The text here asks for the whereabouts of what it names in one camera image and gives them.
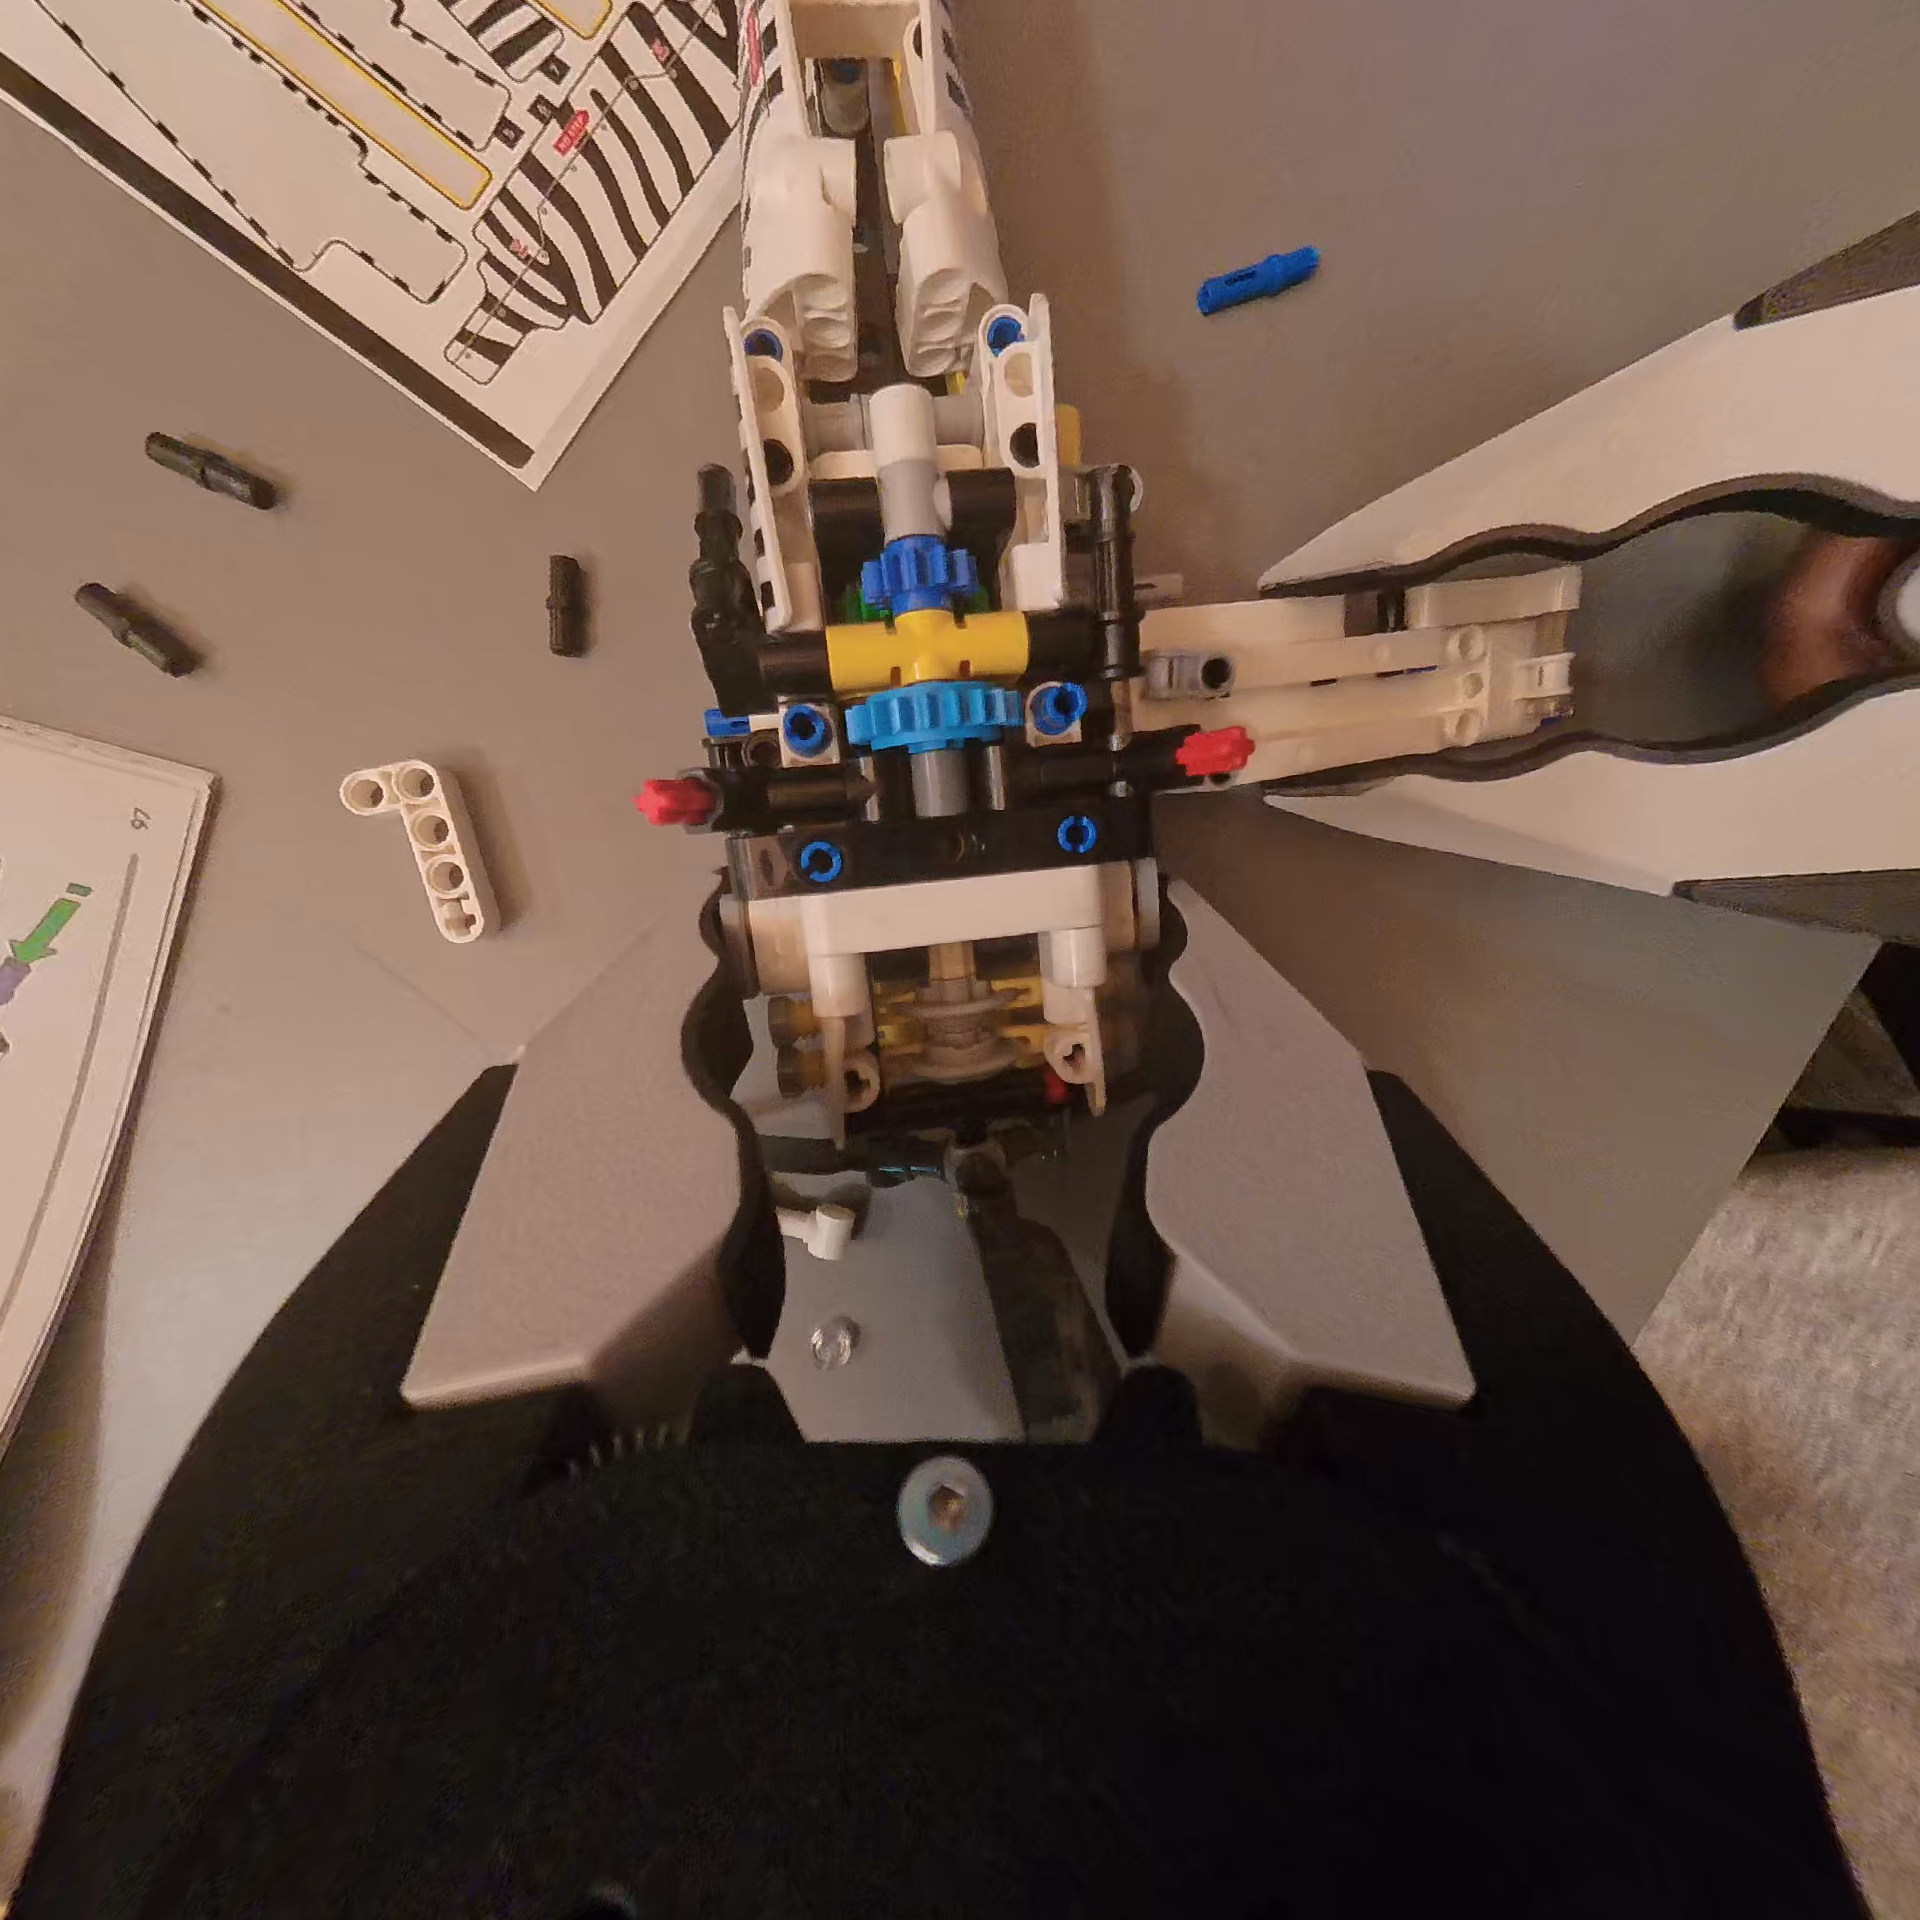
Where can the blue lego pin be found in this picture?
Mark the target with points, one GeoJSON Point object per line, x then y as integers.
{"type": "Point", "coordinates": [1254, 281]}

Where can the white lego skid assembly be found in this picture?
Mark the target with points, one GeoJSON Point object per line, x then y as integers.
{"type": "Point", "coordinates": [1349, 675]}

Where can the person's right hand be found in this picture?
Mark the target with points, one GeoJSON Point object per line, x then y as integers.
{"type": "Point", "coordinates": [1822, 598]}

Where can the white angled lego beam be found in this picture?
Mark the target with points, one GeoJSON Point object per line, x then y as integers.
{"type": "Point", "coordinates": [421, 848]}

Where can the zebra striped lego helicopter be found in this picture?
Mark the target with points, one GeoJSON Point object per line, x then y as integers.
{"type": "Point", "coordinates": [914, 644]}

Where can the black lego pin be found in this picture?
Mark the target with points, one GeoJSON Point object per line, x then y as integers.
{"type": "Point", "coordinates": [565, 604]}
{"type": "Point", "coordinates": [212, 468]}
{"type": "Point", "coordinates": [137, 629]}

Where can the lego instruction booklet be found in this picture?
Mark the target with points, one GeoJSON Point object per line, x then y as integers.
{"type": "Point", "coordinates": [90, 974]}

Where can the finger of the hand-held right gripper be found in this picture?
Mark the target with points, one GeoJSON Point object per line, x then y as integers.
{"type": "Point", "coordinates": [1652, 420]}
{"type": "Point", "coordinates": [1724, 809]}

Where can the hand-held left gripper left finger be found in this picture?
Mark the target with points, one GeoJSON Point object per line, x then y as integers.
{"type": "Point", "coordinates": [557, 1229]}

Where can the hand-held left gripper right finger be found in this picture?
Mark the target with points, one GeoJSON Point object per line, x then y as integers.
{"type": "Point", "coordinates": [1306, 1229]}

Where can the zebra sticker sheet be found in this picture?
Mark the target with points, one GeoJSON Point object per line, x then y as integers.
{"type": "Point", "coordinates": [301, 194]}

